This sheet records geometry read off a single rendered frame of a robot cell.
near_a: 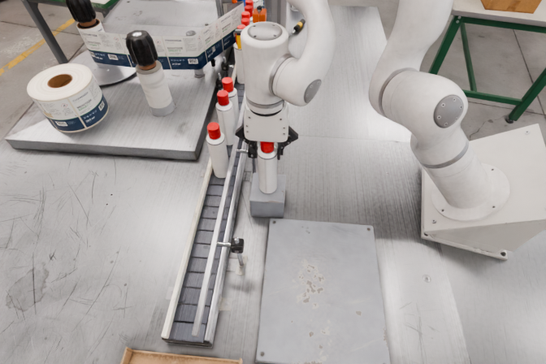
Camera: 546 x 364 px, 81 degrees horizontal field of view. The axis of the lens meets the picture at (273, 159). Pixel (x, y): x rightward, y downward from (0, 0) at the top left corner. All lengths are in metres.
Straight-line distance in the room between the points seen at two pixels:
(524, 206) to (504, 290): 0.24
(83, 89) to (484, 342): 1.33
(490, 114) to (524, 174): 2.00
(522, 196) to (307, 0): 0.70
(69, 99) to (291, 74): 0.84
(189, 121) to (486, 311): 1.04
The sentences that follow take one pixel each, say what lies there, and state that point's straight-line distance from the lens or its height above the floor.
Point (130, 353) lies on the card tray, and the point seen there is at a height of 0.84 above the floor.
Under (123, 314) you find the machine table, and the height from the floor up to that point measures 0.83.
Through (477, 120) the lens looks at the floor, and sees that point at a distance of 2.89.
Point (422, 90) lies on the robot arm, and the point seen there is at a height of 1.29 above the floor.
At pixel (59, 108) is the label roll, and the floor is 0.99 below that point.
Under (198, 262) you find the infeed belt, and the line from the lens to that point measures 0.88.
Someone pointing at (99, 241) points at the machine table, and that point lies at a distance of 1.06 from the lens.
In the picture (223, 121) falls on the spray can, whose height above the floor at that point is 1.00.
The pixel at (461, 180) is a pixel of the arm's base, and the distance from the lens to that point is 0.90.
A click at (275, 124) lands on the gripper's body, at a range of 0.69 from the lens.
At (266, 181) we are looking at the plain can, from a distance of 0.86.
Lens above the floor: 1.68
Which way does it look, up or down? 51 degrees down
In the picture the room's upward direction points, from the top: straight up
